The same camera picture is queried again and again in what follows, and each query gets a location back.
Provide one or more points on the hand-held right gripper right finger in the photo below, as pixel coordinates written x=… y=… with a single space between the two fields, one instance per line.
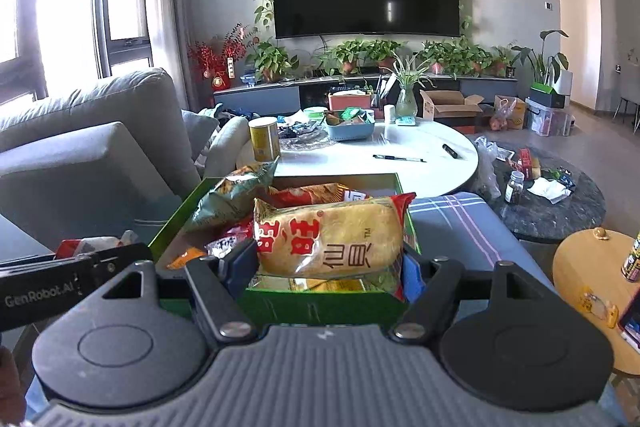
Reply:
x=411 y=274

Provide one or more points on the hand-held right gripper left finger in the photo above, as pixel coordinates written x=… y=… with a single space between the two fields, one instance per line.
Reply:
x=245 y=257

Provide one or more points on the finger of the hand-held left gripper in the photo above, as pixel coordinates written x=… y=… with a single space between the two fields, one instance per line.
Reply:
x=120 y=253

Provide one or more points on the small black white snack packet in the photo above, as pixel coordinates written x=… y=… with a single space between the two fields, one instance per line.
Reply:
x=227 y=244

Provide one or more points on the small red white packet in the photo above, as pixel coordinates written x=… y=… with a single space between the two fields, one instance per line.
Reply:
x=90 y=243

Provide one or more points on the green cardboard box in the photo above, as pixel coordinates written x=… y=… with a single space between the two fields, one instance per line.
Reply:
x=280 y=304

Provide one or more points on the green snack bag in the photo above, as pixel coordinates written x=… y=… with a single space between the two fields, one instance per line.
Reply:
x=230 y=197

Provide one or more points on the red-edged rice cracker bag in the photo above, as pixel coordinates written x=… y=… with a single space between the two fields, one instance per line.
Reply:
x=330 y=237

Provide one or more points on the red yellow chip bag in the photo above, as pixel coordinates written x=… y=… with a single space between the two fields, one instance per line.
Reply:
x=315 y=194

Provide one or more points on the person's left forearm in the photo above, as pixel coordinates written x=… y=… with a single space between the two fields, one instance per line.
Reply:
x=10 y=382

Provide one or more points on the blue striped tablecloth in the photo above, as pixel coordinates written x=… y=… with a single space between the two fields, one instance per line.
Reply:
x=450 y=227

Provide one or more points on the grey sofa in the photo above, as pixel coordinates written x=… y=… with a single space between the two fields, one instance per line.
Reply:
x=100 y=147

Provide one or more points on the black pen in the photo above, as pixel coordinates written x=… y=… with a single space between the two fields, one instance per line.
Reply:
x=400 y=158

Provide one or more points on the black marker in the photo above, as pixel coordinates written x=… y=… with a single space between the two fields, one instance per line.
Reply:
x=450 y=151

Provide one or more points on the clear plastic bag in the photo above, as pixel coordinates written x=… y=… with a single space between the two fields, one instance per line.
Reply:
x=486 y=167

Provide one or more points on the white round table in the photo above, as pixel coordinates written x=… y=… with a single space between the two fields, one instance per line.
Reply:
x=400 y=142

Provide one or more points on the glass jar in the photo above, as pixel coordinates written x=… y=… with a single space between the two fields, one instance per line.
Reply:
x=514 y=189

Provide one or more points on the glass plate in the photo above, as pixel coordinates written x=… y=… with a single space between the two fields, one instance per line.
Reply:
x=300 y=134

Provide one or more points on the dark round marble table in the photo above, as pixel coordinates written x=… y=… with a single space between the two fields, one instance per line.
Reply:
x=550 y=219

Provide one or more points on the teal packet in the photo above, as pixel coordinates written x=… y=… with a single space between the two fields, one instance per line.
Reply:
x=406 y=121

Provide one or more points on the blue basket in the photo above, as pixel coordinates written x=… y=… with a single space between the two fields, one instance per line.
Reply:
x=350 y=129

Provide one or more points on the grey television console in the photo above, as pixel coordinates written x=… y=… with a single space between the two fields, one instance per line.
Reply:
x=260 y=97

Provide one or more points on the white tissue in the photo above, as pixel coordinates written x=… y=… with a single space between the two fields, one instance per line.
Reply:
x=547 y=189

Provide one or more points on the green lidded container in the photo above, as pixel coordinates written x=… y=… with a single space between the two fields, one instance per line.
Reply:
x=315 y=112

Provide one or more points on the small white cup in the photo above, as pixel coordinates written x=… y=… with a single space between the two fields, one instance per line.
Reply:
x=389 y=113

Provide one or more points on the open cardboard box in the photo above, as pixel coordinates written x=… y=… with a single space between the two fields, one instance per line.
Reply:
x=450 y=109

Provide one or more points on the round wooden side table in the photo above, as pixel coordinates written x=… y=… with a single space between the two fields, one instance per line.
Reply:
x=585 y=267

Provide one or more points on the spider plant in glass vase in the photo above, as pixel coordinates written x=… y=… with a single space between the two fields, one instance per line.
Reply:
x=407 y=99

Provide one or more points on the orange box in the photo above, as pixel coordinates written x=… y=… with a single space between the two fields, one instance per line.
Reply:
x=350 y=101

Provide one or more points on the potted green plant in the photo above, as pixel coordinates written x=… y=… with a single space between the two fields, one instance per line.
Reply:
x=386 y=53
x=502 y=63
x=452 y=57
x=270 y=59
x=348 y=56

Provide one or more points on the red decorative plant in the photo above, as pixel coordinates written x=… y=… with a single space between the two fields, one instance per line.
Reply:
x=217 y=57

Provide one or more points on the clear storage bin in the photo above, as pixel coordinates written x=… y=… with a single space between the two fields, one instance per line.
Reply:
x=547 y=122

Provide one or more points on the black yellow can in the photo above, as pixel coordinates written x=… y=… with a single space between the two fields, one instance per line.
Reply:
x=632 y=259

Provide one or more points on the green black box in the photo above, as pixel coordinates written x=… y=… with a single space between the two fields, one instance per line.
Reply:
x=547 y=96

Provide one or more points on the phone with cartoon screen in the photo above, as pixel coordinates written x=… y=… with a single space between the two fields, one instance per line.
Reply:
x=631 y=322

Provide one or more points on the tall leafy plant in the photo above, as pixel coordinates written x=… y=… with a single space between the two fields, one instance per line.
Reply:
x=542 y=59

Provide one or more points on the chair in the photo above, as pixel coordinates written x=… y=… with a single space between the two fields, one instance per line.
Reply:
x=627 y=104

